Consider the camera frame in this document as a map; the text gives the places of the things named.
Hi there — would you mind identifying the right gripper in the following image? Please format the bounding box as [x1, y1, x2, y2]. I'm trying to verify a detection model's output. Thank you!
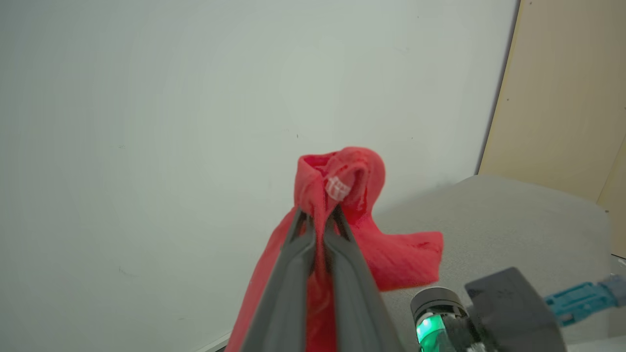
[410, 267, 568, 352]

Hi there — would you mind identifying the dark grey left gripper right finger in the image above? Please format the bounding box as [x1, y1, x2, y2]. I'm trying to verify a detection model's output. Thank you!
[323, 206, 405, 352]

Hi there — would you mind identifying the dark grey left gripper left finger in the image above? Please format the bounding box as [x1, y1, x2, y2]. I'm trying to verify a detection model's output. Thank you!
[241, 208, 317, 352]

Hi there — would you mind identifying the red garment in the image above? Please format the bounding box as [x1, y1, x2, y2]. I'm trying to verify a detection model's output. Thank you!
[225, 147, 445, 352]

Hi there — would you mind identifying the teal plastic part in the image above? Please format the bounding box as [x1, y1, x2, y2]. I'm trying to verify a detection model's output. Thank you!
[544, 281, 613, 327]

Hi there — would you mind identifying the white baseboard trim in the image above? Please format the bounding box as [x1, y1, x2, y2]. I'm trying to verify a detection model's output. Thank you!
[196, 332, 231, 352]

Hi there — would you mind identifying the beige wooden panel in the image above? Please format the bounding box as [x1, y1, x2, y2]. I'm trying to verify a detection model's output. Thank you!
[478, 0, 626, 259]

